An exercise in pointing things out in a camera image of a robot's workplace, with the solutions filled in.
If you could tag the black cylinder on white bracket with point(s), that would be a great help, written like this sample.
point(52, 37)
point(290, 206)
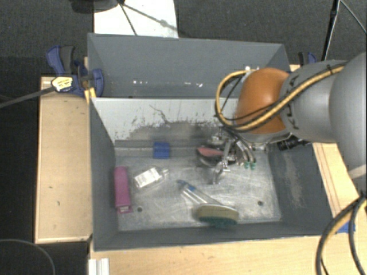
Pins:
point(289, 144)

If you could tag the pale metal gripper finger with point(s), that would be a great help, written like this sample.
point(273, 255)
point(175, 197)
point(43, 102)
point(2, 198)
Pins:
point(219, 174)

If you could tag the grey metal bin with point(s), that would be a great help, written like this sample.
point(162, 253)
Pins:
point(160, 64)

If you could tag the yellow and green sponge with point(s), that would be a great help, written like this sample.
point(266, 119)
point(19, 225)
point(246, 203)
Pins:
point(216, 213)

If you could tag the clear plastic tube blue tip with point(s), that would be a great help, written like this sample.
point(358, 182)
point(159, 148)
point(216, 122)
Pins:
point(196, 193)

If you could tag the purple stapler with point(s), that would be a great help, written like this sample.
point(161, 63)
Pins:
point(122, 189)

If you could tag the pale wood flat board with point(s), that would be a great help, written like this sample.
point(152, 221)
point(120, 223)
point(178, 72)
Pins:
point(63, 165)

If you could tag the blue sponge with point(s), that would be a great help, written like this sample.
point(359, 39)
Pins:
point(161, 150)

